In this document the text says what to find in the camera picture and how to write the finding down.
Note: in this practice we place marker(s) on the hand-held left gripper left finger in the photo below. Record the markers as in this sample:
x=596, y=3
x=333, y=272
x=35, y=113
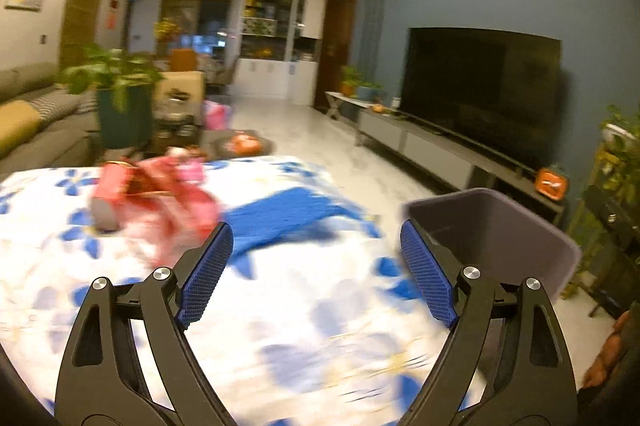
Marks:
x=205, y=276

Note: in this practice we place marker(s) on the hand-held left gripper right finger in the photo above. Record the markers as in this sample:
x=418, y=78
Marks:
x=430, y=276

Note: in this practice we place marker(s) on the grey plastic bin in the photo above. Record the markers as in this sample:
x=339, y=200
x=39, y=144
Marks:
x=500, y=236

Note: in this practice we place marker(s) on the red white plastic bag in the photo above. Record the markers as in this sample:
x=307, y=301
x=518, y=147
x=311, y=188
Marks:
x=155, y=206

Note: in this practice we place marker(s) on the person's right hand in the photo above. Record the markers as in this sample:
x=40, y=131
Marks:
x=607, y=351

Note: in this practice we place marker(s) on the white blue flower tablecloth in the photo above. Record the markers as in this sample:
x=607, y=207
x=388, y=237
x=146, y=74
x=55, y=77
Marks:
x=280, y=331

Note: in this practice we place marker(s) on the grey television cabinet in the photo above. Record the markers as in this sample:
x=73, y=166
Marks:
x=440, y=150

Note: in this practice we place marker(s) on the orange floor cushion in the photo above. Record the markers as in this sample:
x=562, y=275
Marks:
x=242, y=143

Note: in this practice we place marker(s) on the orange toy television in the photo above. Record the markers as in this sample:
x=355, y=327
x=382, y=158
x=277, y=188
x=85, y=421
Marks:
x=552, y=182

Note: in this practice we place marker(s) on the pink white bag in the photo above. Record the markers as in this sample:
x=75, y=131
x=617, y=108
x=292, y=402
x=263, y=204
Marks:
x=217, y=115

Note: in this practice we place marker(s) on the black flat television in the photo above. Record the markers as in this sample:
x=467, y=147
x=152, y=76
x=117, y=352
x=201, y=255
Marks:
x=485, y=95

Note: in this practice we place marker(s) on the leafy plant in teal pot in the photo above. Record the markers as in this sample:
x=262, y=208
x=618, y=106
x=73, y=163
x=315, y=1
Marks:
x=122, y=105

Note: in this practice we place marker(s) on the trailing plant on stand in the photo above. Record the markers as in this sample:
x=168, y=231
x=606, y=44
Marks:
x=617, y=186

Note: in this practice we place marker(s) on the small potted plant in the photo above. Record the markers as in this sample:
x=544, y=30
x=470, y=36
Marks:
x=357, y=80

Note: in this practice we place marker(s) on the grey sofa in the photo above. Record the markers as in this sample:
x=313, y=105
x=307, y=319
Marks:
x=55, y=130

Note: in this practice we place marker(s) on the black white patterned cushion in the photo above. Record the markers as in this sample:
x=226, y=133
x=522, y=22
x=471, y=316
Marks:
x=57, y=101

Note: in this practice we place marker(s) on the yellow cushion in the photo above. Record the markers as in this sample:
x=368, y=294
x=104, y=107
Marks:
x=17, y=125

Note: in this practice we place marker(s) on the white display cabinet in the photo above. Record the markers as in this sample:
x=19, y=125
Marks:
x=270, y=40

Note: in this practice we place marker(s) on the dark brown door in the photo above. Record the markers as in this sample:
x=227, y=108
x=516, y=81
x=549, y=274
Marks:
x=340, y=45

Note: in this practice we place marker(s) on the yellow flowers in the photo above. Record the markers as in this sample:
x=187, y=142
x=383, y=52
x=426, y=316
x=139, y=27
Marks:
x=165, y=30

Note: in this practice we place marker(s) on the wooden door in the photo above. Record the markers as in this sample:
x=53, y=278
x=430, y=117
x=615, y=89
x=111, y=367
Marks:
x=82, y=15

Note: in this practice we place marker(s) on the red wall decorations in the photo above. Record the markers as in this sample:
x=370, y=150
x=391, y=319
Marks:
x=115, y=5

